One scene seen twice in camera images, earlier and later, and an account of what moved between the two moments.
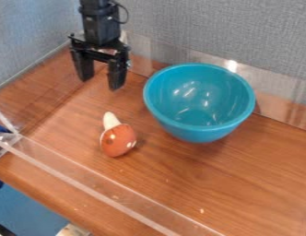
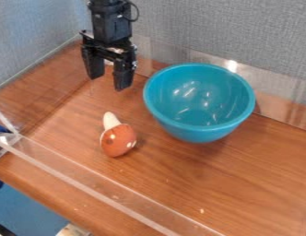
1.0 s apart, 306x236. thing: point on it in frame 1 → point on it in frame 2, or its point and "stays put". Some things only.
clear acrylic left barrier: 20,47 stays put
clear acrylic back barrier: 274,59 stays put
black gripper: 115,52 → 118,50
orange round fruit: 118,139 stays put
